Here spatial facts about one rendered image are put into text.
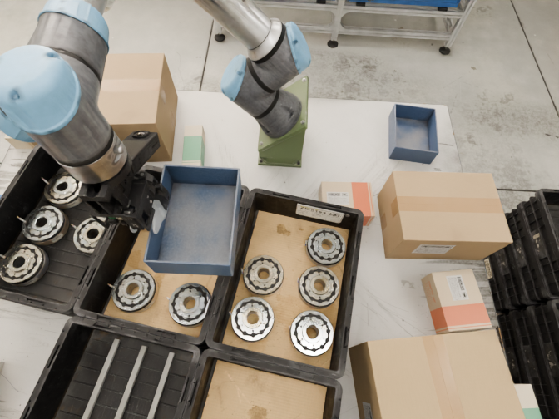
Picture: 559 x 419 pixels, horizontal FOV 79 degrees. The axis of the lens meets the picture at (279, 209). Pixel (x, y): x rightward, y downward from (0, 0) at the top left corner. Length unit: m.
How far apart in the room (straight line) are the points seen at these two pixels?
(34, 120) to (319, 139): 1.01
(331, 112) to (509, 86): 1.83
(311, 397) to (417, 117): 1.04
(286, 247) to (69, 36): 0.67
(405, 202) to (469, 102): 1.77
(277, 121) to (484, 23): 2.61
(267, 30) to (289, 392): 0.84
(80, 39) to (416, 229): 0.85
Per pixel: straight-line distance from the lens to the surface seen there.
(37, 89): 0.40
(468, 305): 1.09
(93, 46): 0.49
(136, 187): 0.55
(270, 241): 0.94
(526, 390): 1.08
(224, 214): 0.71
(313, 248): 0.91
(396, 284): 1.11
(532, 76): 3.18
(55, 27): 0.49
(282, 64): 0.93
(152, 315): 0.93
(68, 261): 1.06
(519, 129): 2.76
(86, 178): 0.49
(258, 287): 0.87
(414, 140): 1.38
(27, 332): 1.20
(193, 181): 0.75
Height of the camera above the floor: 1.71
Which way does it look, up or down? 64 degrees down
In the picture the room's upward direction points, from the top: 4 degrees clockwise
